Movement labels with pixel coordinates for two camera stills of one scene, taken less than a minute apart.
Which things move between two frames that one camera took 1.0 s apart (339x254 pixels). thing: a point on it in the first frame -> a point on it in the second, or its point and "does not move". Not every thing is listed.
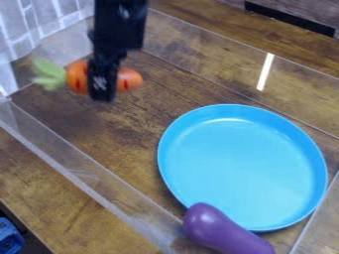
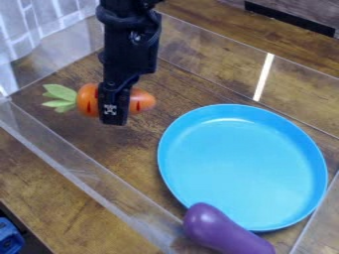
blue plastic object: x=12 y=243 does not move
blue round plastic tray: x=247 y=159 does not move
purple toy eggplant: x=211 y=233 does not move
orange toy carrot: x=52 y=76 -> x=63 y=98
